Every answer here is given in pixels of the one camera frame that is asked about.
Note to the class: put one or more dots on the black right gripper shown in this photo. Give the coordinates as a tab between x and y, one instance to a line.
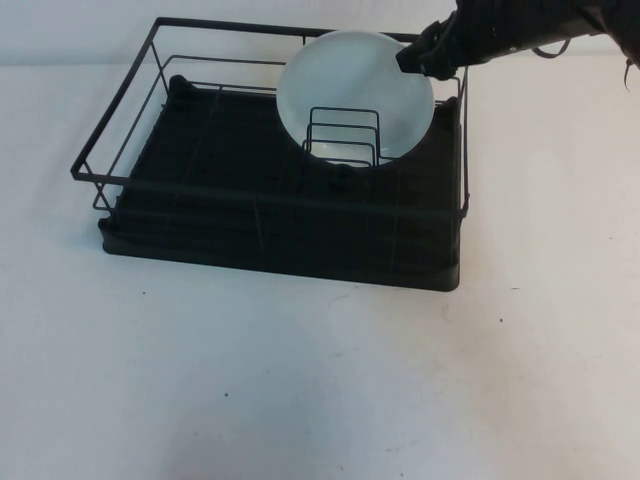
440	45

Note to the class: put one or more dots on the white round plate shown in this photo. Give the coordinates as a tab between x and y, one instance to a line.
345	85

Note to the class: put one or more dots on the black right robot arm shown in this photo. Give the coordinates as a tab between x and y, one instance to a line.
525	25

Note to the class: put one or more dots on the black plastic drain tray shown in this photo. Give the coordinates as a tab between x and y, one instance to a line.
250	250

